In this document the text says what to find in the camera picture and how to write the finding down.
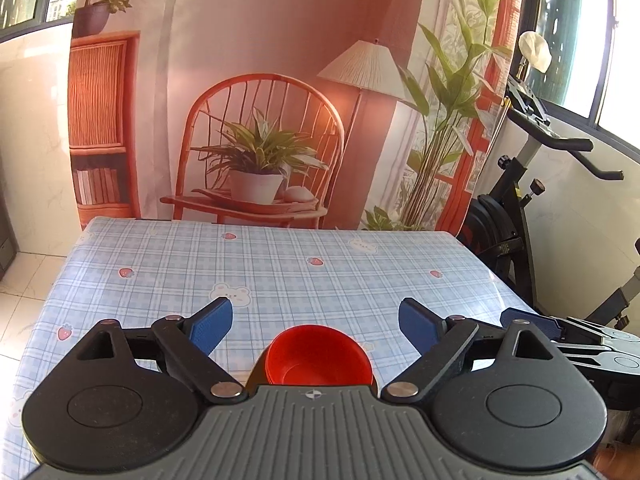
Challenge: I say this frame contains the red bowl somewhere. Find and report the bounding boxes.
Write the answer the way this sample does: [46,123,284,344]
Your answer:
[263,325,374,387]

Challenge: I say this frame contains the printed wall backdrop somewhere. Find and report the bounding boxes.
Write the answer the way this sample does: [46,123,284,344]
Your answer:
[67,0,522,237]

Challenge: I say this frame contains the blue checked tablecloth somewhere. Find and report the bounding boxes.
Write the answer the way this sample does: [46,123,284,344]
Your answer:
[0,216,540,480]

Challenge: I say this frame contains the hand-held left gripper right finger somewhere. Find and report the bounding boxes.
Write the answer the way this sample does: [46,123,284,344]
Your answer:
[382,296,560,405]

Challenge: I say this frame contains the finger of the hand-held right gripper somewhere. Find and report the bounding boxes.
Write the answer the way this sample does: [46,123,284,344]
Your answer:
[500,307,568,341]

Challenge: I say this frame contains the black exercise bike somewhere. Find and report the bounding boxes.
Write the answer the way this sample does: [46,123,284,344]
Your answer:
[459,75,640,343]

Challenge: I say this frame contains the white cloth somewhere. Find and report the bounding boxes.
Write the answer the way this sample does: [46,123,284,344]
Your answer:
[518,31,553,74]

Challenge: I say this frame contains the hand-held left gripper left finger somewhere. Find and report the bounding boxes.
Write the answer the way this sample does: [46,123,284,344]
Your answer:
[74,296,249,407]

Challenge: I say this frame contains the dark cabinet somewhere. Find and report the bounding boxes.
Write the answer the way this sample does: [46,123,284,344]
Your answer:
[0,192,20,282]

